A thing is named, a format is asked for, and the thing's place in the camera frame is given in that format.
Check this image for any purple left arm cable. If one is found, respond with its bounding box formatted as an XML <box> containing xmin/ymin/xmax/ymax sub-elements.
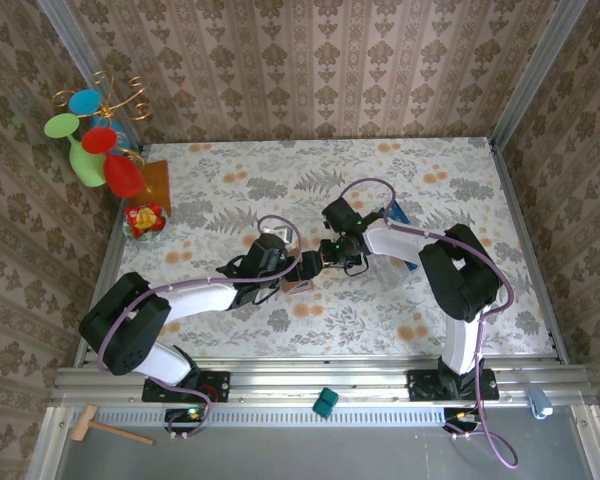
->
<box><xmin>97</xmin><ymin>214</ymin><xmax>304</xmax><ymax>441</ymax></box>

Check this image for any clear acrylic card stand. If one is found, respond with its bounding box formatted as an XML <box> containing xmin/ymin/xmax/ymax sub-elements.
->
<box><xmin>372</xmin><ymin>201</ymin><xmax>422</xmax><ymax>292</ymax></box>

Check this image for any clear glass bowl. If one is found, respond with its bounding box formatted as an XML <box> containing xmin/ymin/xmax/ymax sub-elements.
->
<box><xmin>122</xmin><ymin>207</ymin><xmax>170</xmax><ymax>245</ymax></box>

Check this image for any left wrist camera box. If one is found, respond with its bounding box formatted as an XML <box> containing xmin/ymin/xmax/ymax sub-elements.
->
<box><xmin>249</xmin><ymin>227</ymin><xmax>301</xmax><ymax>274</ymax></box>

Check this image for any blue plastic wine glass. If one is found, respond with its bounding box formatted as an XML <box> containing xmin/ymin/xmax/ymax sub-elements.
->
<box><xmin>68</xmin><ymin>89</ymin><xmax>131</xmax><ymax>150</ymax></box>

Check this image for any aluminium rail beam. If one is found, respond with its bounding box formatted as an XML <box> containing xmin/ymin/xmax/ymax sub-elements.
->
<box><xmin>49</xmin><ymin>364</ymin><xmax>599</xmax><ymax>406</ymax></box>

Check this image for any gold wire glass rack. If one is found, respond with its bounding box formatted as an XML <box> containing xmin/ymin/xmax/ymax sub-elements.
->
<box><xmin>50</xmin><ymin>69</ymin><xmax>155</xmax><ymax>194</ymax></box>

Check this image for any wooden mallet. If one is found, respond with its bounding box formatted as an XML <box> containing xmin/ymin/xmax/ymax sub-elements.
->
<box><xmin>69</xmin><ymin>404</ymin><xmax>157</xmax><ymax>447</ymax></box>

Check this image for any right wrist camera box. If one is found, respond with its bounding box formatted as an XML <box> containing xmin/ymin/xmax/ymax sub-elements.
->
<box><xmin>322</xmin><ymin>197</ymin><xmax>364</xmax><ymax>234</ymax></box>

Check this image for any small teal box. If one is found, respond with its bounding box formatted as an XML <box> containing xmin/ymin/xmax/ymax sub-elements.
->
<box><xmin>312</xmin><ymin>387</ymin><xmax>339</xmax><ymax>420</ymax></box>

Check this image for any small black controller board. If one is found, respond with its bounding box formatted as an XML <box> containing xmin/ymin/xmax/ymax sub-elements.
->
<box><xmin>442</xmin><ymin>407</ymin><xmax>486</xmax><ymax>434</ymax></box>
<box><xmin>164</xmin><ymin>407</ymin><xmax>211</xmax><ymax>434</ymax></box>

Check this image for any grey slotted cable duct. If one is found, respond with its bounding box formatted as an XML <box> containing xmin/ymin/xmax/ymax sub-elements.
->
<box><xmin>72</xmin><ymin>403</ymin><xmax>449</xmax><ymax>430</ymax></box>

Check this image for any aluminium corner post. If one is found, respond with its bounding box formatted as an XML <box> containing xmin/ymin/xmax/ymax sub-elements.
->
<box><xmin>488</xmin><ymin>0</ymin><xmax>592</xmax><ymax>151</ymax></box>
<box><xmin>35</xmin><ymin>0</ymin><xmax>144</xmax><ymax>154</ymax></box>

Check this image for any aluminium frame bar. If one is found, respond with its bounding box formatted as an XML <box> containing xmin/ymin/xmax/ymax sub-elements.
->
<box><xmin>572</xmin><ymin>404</ymin><xmax>600</xmax><ymax>480</ymax></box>
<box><xmin>27</xmin><ymin>407</ymin><xmax>74</xmax><ymax>480</ymax></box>

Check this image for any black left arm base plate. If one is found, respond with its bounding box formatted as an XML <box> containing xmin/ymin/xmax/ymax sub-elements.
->
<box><xmin>142</xmin><ymin>370</ymin><xmax>231</xmax><ymax>404</ymax></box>

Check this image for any brown wooden board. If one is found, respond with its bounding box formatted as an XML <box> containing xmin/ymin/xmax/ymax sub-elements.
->
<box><xmin>138</xmin><ymin>160</ymin><xmax>174</xmax><ymax>217</ymax></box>

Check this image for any green plastic wine glass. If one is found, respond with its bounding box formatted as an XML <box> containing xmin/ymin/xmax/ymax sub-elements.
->
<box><xmin>43</xmin><ymin>112</ymin><xmax>107</xmax><ymax>189</ymax></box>

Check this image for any red snack packet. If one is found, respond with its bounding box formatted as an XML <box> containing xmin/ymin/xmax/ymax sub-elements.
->
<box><xmin>124</xmin><ymin>202</ymin><xmax>164</xmax><ymax>237</ymax></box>

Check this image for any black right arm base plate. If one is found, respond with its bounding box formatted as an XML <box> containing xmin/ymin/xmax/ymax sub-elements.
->
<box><xmin>407</xmin><ymin>368</ymin><xmax>500</xmax><ymax>402</ymax></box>

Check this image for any light blue plastic clip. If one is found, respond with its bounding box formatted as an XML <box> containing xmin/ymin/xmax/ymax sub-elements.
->
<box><xmin>527</xmin><ymin>388</ymin><xmax>555</xmax><ymax>419</ymax></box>

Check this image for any small brown box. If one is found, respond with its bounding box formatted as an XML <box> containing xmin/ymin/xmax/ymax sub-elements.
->
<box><xmin>281</xmin><ymin>272</ymin><xmax>316</xmax><ymax>297</ymax></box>

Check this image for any aluminium table side rail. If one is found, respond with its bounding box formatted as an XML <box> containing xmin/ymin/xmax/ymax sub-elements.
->
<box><xmin>72</xmin><ymin>144</ymin><xmax>149</xmax><ymax>369</ymax></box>

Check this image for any red plastic wine glass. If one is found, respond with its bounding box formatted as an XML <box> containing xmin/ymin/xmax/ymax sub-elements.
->
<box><xmin>81</xmin><ymin>127</ymin><xmax>146</xmax><ymax>199</ymax></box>

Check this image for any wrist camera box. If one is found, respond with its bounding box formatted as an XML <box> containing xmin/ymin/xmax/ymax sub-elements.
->
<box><xmin>322</xmin><ymin>197</ymin><xmax>364</xmax><ymax>234</ymax></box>
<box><xmin>249</xmin><ymin>227</ymin><xmax>301</xmax><ymax>274</ymax></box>

